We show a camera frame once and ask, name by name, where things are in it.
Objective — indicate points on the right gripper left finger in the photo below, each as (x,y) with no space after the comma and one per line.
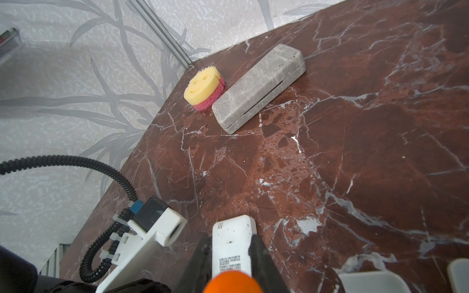
(198,272)

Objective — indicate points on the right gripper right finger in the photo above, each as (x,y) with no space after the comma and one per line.
(263,269)

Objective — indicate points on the yellow smiley sponge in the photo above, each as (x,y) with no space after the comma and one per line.
(206,87)

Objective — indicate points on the grey stone block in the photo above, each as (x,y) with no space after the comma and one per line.
(266,80)

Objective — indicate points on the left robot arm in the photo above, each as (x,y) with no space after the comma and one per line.
(46,220)

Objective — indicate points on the white remote with batteries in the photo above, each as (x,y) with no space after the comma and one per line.
(373,282)

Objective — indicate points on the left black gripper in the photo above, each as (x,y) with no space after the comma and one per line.
(139,286)

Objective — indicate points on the clear plastic wall shelf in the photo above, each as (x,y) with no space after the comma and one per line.
(11,43)

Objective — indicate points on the white remote with display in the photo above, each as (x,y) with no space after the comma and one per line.
(231,241)

